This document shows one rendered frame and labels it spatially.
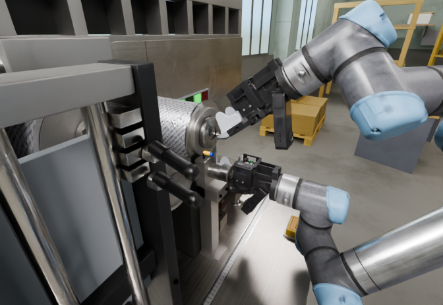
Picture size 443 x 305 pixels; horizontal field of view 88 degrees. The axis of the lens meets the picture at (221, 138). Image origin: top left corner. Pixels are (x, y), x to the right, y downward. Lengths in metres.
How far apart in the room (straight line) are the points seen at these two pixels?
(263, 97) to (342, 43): 0.16
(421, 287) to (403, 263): 1.62
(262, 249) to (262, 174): 0.25
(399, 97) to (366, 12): 0.13
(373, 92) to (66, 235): 0.36
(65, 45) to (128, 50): 0.51
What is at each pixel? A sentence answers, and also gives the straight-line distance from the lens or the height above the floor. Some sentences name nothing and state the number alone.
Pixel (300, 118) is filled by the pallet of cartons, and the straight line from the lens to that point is 3.38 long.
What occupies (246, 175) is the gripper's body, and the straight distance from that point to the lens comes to 0.57.
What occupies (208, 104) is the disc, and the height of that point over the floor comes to 1.31.
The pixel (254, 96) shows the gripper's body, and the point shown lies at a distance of 0.44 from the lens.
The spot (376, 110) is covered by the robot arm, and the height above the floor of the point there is 1.37.
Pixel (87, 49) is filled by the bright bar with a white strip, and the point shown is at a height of 1.45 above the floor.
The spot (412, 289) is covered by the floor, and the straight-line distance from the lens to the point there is 2.09.
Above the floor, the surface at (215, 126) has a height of 1.26.
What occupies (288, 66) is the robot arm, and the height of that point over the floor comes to 1.41.
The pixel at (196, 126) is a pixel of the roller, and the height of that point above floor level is 1.28.
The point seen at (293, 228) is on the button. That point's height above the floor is 0.92.
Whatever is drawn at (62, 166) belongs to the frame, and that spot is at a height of 1.37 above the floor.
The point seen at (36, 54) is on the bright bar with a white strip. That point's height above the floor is 1.44.
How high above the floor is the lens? 1.46
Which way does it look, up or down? 25 degrees down
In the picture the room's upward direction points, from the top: straight up
